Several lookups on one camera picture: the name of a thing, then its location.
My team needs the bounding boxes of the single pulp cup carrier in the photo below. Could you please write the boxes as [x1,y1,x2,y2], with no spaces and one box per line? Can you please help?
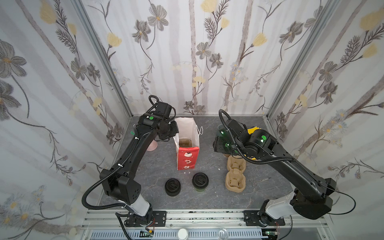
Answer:
[179,138,193,148]

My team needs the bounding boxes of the red white paper bag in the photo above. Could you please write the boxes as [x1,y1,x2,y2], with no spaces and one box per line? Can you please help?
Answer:
[174,117,204,171]

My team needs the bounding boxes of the black cup lid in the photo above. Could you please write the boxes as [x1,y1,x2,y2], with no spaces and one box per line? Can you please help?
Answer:
[192,173,209,188]

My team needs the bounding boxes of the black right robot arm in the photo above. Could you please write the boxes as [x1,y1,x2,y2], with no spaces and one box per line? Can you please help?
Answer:
[213,110,337,227]

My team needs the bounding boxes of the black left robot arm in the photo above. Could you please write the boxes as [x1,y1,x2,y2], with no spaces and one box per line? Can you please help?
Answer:
[82,95,179,226]

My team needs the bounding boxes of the pink metal straw bucket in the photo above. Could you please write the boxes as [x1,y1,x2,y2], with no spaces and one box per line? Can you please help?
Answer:
[147,140,158,152]

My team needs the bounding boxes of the yellow paper napkins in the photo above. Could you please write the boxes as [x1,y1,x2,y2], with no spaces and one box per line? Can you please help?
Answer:
[247,127,260,135]

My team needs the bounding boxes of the stack of pulp cup carriers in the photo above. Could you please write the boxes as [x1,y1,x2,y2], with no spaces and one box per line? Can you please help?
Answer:
[225,156,246,193]

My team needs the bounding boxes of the stack of black cup lids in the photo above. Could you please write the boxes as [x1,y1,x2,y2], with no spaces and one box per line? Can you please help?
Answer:
[165,178,181,197]

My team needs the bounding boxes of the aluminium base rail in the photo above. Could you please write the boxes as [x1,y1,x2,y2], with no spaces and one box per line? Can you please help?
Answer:
[79,209,335,240]

